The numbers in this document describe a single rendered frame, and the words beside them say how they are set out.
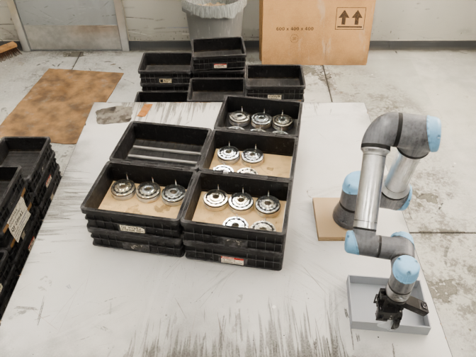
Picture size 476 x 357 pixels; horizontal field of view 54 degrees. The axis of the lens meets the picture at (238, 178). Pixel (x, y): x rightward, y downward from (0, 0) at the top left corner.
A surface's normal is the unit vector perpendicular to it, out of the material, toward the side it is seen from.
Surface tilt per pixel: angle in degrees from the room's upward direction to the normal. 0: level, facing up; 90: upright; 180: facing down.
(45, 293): 0
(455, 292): 0
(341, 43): 72
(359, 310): 0
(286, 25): 77
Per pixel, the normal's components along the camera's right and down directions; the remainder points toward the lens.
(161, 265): 0.00, -0.74
